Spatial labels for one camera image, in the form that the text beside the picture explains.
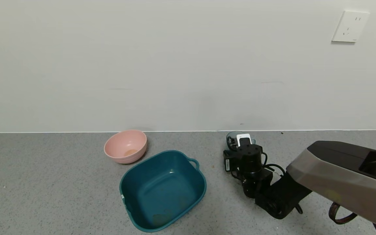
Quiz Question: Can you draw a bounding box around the black labelled arm cable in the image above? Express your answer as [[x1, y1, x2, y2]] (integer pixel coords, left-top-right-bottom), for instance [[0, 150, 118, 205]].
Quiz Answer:
[[261, 152, 286, 177]]

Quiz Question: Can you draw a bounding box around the pink ribbed bowl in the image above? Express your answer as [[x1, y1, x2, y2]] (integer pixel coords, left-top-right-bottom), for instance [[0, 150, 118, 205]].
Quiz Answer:
[[104, 130, 148, 164]]

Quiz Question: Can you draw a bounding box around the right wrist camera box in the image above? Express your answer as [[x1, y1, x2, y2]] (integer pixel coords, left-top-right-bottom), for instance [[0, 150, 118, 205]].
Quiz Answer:
[[237, 133, 252, 147]]

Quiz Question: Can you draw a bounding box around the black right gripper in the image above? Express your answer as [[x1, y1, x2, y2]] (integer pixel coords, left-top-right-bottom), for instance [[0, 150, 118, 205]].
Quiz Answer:
[[223, 149, 243, 172]]

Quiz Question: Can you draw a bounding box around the teal plastic basin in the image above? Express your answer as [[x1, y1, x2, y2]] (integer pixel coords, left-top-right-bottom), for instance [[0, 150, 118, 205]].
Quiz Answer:
[[119, 150, 207, 233]]

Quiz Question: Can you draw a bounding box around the white wall socket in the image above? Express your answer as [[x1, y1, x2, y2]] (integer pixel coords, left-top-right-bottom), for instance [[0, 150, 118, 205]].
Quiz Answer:
[[332, 11, 370, 43]]

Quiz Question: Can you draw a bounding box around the brown strap loop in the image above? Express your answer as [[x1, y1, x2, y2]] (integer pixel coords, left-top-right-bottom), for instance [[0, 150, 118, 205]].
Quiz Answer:
[[328, 202, 358, 225]]

